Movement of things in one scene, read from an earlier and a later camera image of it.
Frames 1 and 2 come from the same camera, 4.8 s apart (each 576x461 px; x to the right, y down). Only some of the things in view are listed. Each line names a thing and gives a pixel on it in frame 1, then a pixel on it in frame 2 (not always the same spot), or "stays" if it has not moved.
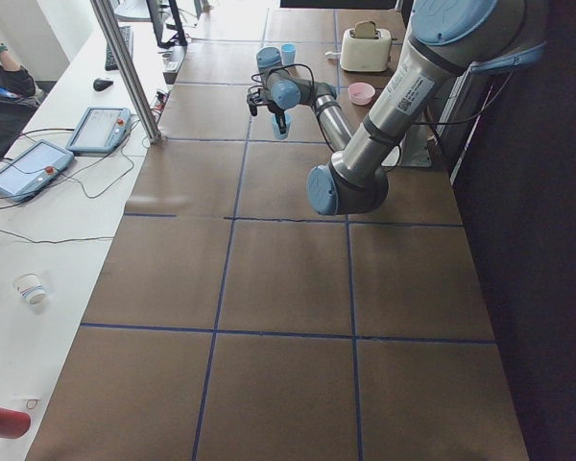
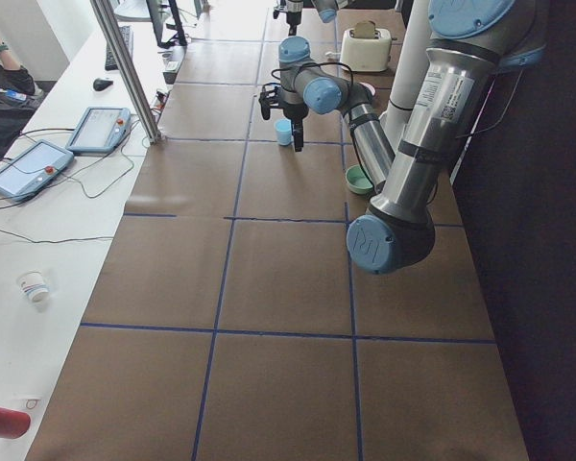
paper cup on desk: x=30 y=287 stays
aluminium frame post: x=128 y=72 stays
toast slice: x=365 y=29 stays
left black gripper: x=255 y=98 → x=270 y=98
